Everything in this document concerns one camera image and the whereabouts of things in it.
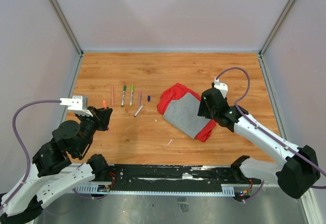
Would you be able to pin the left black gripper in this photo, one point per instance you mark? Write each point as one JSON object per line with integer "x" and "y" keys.
{"x": 101, "y": 116}

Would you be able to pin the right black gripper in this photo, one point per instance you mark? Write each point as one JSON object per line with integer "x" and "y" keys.
{"x": 202, "y": 110}

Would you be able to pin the pink pen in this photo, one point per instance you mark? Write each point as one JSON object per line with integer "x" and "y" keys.
{"x": 112, "y": 95}

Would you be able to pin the orange white pen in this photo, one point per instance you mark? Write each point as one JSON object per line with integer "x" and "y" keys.
{"x": 123, "y": 98}

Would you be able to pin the white marker green end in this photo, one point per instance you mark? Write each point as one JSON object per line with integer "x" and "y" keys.
{"x": 131, "y": 98}

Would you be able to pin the purple pen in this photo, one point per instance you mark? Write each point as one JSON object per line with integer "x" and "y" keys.
{"x": 140, "y": 97}

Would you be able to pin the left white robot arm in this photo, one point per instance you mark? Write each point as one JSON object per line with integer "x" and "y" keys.
{"x": 40, "y": 188}

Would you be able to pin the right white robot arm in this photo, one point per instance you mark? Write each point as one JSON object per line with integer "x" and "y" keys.
{"x": 294, "y": 169}

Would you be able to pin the red and grey cloth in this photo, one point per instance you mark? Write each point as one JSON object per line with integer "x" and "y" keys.
{"x": 179, "y": 106}

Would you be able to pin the white marker blue end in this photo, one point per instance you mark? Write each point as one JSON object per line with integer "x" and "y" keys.
{"x": 138, "y": 111}

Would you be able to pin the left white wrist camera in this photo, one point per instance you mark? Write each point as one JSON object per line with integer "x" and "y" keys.
{"x": 78, "y": 104}

